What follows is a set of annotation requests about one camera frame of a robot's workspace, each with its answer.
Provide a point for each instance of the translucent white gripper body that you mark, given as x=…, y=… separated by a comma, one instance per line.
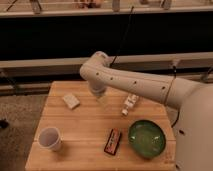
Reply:
x=101, y=97

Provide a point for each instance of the white sponge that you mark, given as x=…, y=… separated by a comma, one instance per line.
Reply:
x=71, y=101

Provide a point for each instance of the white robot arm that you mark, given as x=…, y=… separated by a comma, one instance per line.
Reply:
x=193, y=100

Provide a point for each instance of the white plastic bottle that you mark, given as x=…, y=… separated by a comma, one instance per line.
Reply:
x=129, y=103

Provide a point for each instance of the red black snack packet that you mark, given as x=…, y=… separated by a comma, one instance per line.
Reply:
x=113, y=142

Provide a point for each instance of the white paper cup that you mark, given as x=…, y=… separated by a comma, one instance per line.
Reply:
x=49, y=138

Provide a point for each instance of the green bowl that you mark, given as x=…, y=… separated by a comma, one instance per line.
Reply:
x=146, y=138

